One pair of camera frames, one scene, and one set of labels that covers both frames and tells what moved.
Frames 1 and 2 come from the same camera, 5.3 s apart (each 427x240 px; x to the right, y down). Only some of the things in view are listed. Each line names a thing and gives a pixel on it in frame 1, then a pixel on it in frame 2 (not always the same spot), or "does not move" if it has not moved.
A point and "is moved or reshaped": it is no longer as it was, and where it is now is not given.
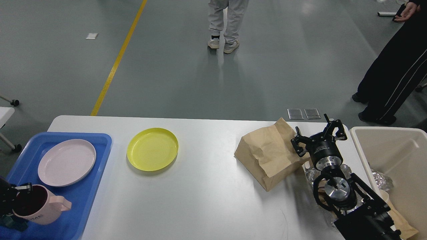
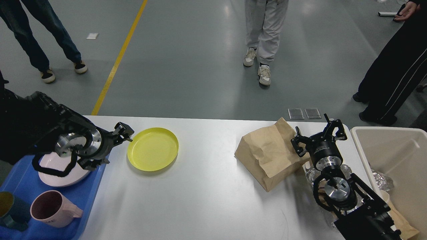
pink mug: [39, 206] is moved or reshaped
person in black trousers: [399, 73] does not move
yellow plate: [152, 149] does not move
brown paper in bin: [401, 224] does not move
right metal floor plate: [312, 113] does not move
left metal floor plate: [295, 114] does not move
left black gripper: [8, 194] → [93, 142]
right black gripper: [324, 146] does not move
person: [236, 10] → [265, 20]
